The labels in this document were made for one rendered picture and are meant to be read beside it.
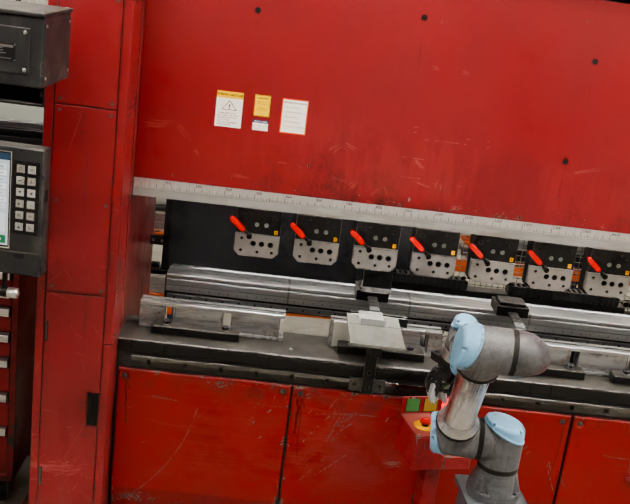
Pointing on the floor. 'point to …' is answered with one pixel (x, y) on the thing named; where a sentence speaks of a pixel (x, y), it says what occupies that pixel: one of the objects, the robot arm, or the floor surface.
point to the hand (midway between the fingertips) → (432, 397)
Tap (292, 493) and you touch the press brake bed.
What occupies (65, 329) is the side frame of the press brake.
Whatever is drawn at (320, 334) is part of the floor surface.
